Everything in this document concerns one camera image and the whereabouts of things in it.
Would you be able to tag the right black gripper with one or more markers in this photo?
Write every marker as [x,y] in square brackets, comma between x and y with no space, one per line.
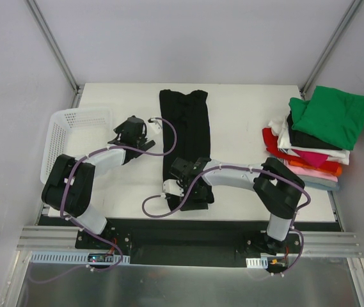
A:
[187,184]

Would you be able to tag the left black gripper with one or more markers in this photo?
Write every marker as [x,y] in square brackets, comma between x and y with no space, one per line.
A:
[135,139]

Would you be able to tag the black graphic t-shirt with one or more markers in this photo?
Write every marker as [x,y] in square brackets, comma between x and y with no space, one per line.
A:
[188,113]

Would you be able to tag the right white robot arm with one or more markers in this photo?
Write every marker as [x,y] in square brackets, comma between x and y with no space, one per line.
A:
[277,187]

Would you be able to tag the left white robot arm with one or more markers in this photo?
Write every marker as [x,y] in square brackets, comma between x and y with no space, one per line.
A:
[69,186]

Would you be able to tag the white plastic basket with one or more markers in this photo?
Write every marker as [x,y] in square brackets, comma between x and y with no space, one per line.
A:
[75,132]

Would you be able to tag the white folded t-shirt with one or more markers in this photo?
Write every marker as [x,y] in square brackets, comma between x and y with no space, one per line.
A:
[280,128]

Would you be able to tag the black folded t-shirt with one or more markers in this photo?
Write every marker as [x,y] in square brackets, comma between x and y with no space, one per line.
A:
[304,140]

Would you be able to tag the magenta folded t-shirt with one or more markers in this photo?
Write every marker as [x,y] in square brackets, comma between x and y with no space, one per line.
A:
[312,158]

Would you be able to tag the light blue folded t-shirt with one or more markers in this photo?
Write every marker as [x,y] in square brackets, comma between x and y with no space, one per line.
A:
[322,187]

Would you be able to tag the grey folded t-shirt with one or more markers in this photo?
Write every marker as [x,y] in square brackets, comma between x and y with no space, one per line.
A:
[319,181]

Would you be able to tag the orange folded t-shirt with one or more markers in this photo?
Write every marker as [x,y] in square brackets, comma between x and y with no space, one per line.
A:
[335,169]

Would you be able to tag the green folded t-shirt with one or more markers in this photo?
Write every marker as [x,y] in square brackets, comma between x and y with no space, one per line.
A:
[331,115]

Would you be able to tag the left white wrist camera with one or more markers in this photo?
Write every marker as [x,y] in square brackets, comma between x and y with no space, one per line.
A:
[154,127]

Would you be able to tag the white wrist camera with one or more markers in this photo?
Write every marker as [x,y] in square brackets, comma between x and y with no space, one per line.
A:
[154,127]
[170,187]

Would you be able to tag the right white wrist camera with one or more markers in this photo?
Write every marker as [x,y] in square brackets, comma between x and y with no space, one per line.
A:
[170,187]

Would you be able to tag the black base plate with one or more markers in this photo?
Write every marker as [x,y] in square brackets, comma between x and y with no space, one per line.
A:
[188,243]

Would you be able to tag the right slotted cable duct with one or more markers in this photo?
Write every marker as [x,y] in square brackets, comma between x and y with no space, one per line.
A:
[257,263]

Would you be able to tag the slotted cable duct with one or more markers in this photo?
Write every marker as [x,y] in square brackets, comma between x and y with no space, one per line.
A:
[257,263]
[53,257]

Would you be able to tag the aluminium rail frame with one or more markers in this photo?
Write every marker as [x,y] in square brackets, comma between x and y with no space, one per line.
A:
[311,239]

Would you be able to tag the left aluminium corner post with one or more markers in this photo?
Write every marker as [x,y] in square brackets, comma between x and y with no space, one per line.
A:
[51,41]

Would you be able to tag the aluminium corner post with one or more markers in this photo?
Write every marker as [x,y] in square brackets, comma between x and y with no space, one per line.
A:
[335,38]
[51,41]

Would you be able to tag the left slotted cable duct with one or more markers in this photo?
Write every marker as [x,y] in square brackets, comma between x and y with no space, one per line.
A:
[53,257]

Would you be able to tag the right aluminium corner post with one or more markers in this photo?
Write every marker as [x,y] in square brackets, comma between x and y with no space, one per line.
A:
[335,38]

